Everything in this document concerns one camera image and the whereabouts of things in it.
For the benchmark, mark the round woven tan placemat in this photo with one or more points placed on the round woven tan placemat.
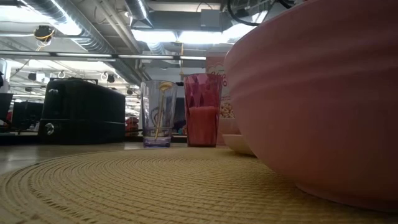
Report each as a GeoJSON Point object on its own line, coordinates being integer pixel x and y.
{"type": "Point", "coordinates": [155, 186]}

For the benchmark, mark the gold spoon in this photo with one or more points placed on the gold spoon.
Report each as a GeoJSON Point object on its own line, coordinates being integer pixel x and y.
{"type": "Point", "coordinates": [164, 86]}

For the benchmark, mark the silver ventilation duct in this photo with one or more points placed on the silver ventilation duct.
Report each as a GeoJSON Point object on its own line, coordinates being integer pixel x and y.
{"type": "Point", "coordinates": [93, 40]}

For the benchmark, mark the pink faceted cup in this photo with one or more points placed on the pink faceted cup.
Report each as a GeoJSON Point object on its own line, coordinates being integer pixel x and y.
{"type": "Point", "coordinates": [202, 124]}

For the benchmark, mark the pink bowl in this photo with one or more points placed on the pink bowl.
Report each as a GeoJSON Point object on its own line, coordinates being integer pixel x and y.
{"type": "Point", "coordinates": [311, 109]}

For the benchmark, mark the pink plate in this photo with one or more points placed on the pink plate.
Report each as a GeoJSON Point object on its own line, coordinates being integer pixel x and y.
{"type": "Point", "coordinates": [237, 143]}

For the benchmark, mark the clear drinking glass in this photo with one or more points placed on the clear drinking glass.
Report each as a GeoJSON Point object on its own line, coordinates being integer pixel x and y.
{"type": "Point", "coordinates": [149, 109]}

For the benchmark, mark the black toaster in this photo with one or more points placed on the black toaster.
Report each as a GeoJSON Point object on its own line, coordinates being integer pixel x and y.
{"type": "Point", "coordinates": [81, 109]}

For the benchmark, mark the black aluminium table frame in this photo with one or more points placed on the black aluminium table frame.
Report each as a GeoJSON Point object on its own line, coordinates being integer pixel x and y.
{"type": "Point", "coordinates": [18, 138]}

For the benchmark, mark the pink strawberry yogurt cereal box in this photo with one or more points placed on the pink strawberry yogurt cereal box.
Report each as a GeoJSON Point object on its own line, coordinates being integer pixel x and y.
{"type": "Point", "coordinates": [214, 67]}

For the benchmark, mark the dark background monitor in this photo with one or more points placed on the dark background monitor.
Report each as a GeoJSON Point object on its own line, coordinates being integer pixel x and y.
{"type": "Point", "coordinates": [28, 115]}
{"type": "Point", "coordinates": [5, 107]}

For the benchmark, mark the black ceiling box unit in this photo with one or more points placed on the black ceiling box unit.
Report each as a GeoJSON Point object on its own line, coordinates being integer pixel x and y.
{"type": "Point", "coordinates": [211, 20]}

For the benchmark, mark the long ceiling light bar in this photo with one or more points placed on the long ceiling light bar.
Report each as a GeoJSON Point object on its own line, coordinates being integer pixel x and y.
{"type": "Point", "coordinates": [84, 55]}

